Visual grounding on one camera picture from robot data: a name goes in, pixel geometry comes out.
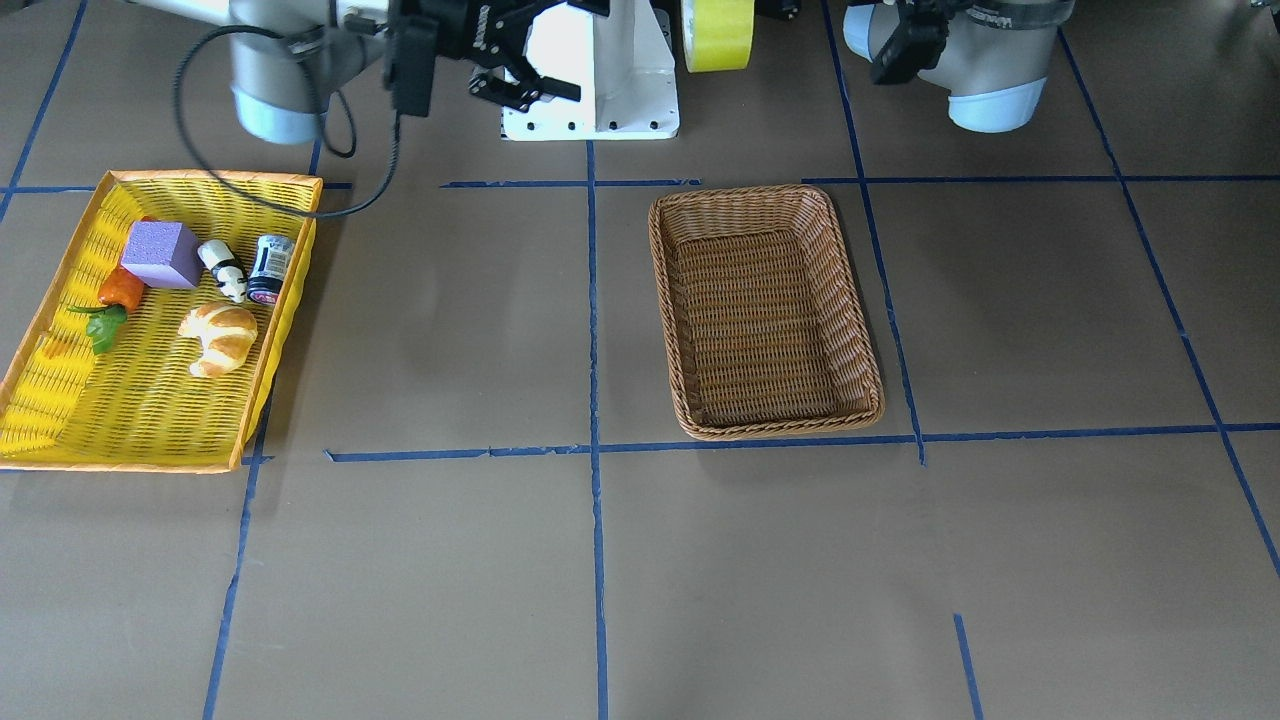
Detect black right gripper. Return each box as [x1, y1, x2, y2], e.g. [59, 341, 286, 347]
[430, 0, 611, 113]

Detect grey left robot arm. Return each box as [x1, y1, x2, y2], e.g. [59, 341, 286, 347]
[838, 1, 1277, 135]

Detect small dark can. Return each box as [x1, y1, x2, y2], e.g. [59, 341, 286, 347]
[247, 234, 296, 306]

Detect purple foam block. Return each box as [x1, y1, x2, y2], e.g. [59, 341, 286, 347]
[118, 219, 205, 290]

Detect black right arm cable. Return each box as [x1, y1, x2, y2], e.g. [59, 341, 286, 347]
[173, 24, 403, 222]

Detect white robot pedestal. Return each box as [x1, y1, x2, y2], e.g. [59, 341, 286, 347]
[500, 1, 681, 142]

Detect toy panda figure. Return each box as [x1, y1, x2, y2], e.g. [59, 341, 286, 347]
[197, 240, 248, 304]

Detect toy carrot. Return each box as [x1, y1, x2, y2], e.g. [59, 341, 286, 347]
[67, 266, 146, 356]

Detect brown wicker basket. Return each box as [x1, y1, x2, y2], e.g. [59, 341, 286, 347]
[646, 184, 884, 441]

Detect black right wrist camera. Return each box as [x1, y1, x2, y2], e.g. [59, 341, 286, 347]
[384, 15, 440, 118]

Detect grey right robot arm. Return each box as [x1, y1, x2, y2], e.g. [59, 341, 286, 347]
[154, 1, 582, 143]

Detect yellow tape roll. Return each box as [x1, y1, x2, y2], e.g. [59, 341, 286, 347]
[680, 1, 755, 73]

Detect toy croissant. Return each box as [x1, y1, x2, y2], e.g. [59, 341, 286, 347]
[177, 302, 259, 379]

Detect yellow plastic basket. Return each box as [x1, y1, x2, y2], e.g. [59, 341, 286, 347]
[1, 170, 324, 474]

